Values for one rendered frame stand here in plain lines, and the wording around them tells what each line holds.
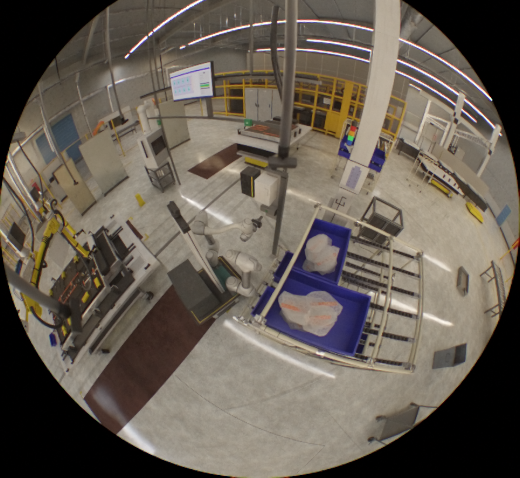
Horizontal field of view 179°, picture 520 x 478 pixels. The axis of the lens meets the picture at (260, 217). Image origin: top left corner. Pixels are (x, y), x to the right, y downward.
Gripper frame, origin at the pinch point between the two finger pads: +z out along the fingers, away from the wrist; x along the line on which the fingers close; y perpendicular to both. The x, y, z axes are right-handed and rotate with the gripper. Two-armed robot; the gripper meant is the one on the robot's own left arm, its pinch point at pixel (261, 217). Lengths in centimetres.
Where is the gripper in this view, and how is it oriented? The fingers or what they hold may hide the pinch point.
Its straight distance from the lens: 197.6
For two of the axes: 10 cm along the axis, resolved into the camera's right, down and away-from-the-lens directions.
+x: -8.5, -4.0, 3.5
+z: 5.3, -6.3, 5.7
